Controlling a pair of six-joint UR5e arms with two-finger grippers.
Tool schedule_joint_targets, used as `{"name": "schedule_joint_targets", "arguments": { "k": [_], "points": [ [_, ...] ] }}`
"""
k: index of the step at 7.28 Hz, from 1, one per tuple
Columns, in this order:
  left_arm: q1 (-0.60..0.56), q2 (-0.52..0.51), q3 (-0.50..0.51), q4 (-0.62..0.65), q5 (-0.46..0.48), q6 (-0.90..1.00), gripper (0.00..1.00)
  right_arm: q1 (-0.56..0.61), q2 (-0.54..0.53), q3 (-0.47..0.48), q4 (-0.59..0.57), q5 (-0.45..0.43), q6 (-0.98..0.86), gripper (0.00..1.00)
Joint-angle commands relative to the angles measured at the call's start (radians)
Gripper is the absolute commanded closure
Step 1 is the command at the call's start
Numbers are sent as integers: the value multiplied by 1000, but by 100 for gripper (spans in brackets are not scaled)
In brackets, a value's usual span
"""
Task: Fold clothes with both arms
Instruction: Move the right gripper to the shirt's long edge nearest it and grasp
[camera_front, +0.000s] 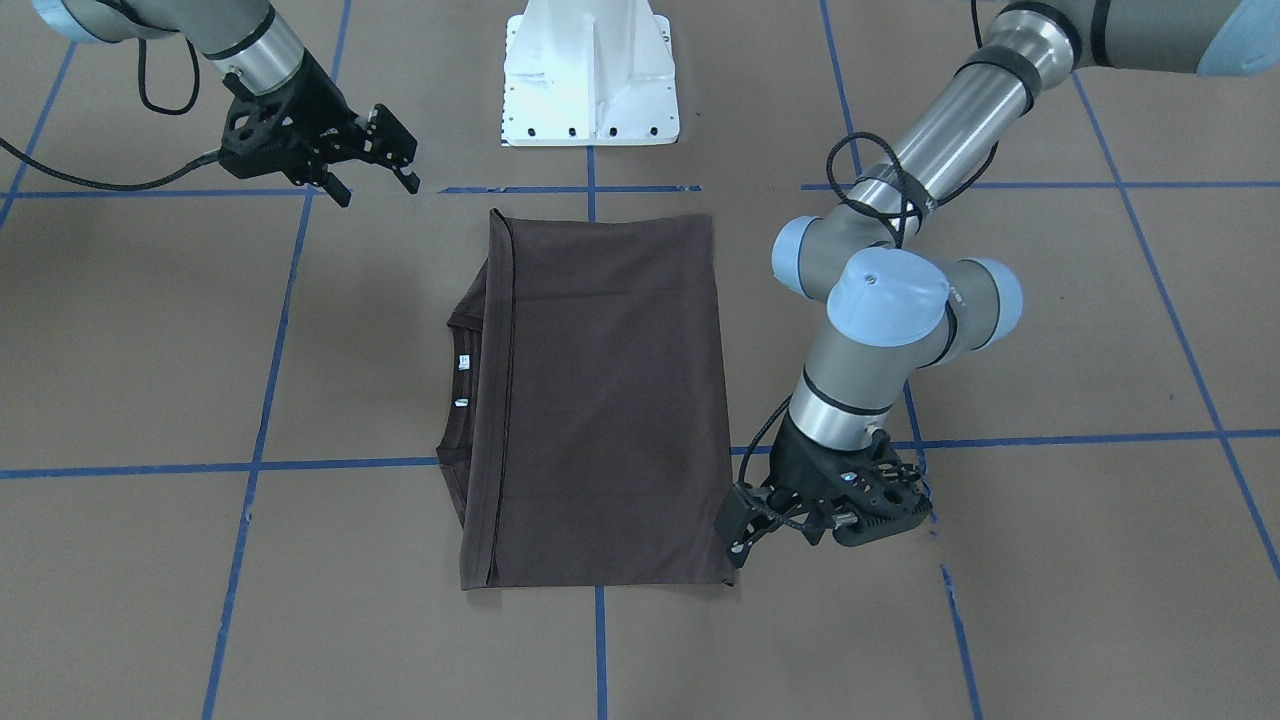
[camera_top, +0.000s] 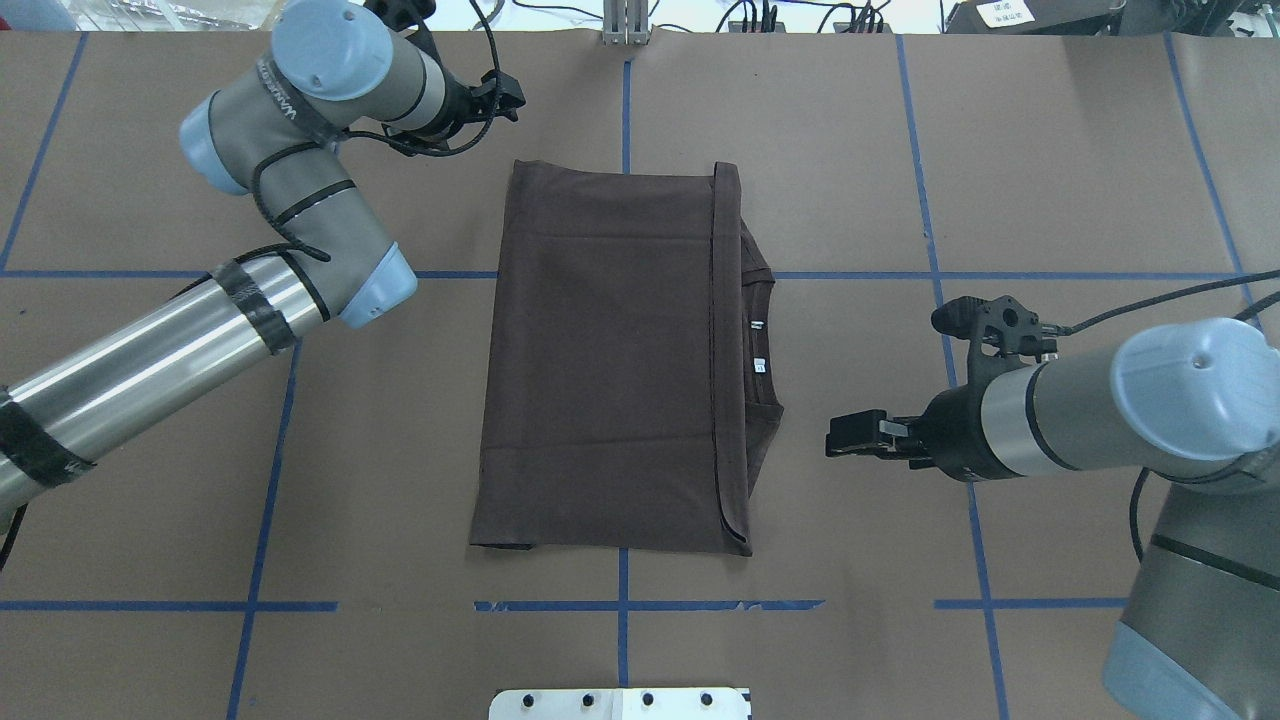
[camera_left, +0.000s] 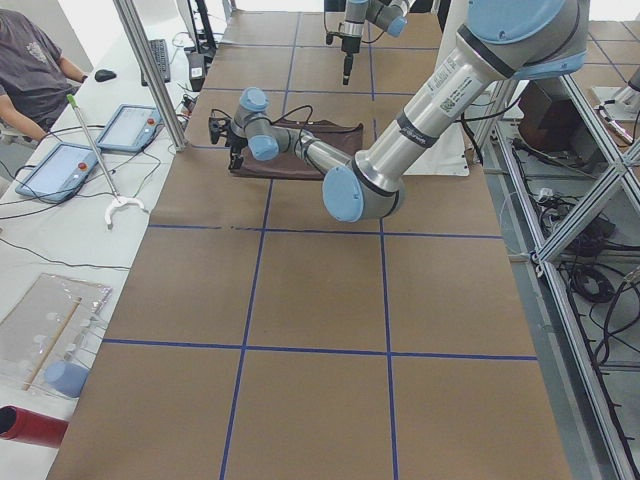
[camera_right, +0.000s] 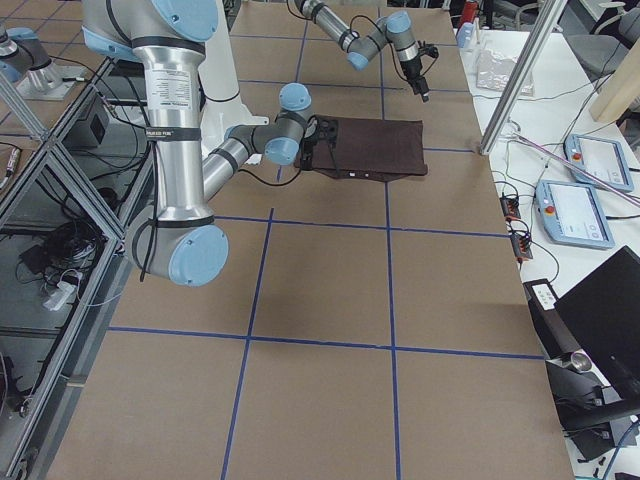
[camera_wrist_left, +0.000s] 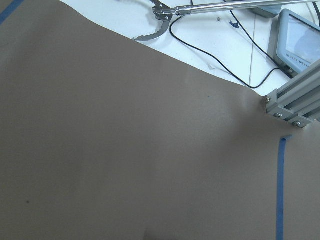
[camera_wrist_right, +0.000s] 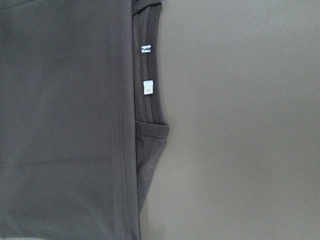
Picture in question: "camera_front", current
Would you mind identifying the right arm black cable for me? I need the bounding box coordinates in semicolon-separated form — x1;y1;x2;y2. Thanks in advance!
0;0;227;193

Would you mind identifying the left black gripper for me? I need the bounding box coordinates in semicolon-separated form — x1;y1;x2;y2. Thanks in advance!
714;416;933;570

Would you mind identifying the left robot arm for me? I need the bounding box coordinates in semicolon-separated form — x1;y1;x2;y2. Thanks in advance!
716;1;1277;568

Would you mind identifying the dark brown t-shirt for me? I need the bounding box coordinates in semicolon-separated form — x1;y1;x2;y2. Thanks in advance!
436;210;736;591

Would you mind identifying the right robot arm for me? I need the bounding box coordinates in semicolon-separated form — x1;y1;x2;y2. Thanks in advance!
33;1;420;206

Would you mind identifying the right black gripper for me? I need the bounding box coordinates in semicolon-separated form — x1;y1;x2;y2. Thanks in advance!
218;50;421;208

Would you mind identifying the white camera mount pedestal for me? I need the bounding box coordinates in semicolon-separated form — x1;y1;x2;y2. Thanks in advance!
500;1;681;147

